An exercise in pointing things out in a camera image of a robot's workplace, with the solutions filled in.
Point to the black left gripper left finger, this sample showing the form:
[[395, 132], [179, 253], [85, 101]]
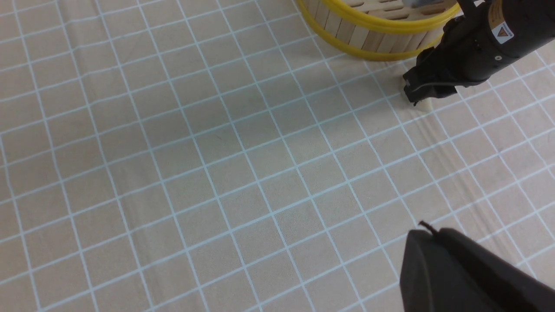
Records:
[[445, 271]]

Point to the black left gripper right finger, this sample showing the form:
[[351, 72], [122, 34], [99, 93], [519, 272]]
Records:
[[486, 39]]

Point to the white dumpling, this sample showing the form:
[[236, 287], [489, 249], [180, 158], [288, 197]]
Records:
[[425, 106]]

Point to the bamboo steamer tray yellow rim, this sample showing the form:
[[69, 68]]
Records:
[[378, 30]]

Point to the checked peach tablecloth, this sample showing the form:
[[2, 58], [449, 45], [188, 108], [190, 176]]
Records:
[[218, 156]]

